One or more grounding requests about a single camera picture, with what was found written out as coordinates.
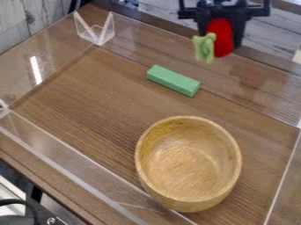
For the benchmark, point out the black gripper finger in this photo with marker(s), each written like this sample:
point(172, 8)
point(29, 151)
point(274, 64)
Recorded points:
point(238, 28)
point(202, 21)

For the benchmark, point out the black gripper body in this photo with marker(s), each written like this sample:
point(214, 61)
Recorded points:
point(224, 9)

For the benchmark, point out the red plush strawberry toy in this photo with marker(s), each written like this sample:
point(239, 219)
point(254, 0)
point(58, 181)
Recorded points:
point(215, 44)

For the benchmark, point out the green rectangular block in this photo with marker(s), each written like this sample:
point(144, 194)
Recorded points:
point(172, 80)

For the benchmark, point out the wooden bowl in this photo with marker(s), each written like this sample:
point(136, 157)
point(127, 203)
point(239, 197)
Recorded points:
point(188, 162)

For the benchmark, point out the clear acrylic corner bracket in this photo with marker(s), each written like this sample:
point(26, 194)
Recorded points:
point(96, 34)

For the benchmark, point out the clear acrylic tray wall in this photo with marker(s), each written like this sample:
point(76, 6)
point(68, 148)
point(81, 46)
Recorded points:
point(85, 186)

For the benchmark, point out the black table leg bracket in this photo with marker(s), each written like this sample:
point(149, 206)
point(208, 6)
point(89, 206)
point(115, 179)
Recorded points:
point(45, 217)

